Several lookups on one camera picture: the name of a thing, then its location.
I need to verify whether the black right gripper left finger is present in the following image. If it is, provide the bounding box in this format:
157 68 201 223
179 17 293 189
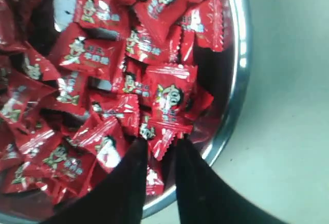
46 139 148 223

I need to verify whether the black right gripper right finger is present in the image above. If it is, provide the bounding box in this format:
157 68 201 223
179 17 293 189
175 137 282 224

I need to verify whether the red candy gripped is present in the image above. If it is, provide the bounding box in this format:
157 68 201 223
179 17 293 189
139 114 193 161

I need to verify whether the metal bowl of red candies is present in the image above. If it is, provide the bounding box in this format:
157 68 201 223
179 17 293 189
1 0 252 223

